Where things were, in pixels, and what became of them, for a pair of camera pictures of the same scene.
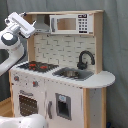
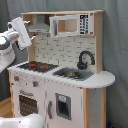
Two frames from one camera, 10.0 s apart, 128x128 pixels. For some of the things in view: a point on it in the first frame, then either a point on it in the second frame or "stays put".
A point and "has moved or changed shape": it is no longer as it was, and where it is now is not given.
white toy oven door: x=29 y=101 stays put
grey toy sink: x=75 y=74 stays put
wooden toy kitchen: x=62 y=79 stays put
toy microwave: x=63 y=24 has moved or changed shape
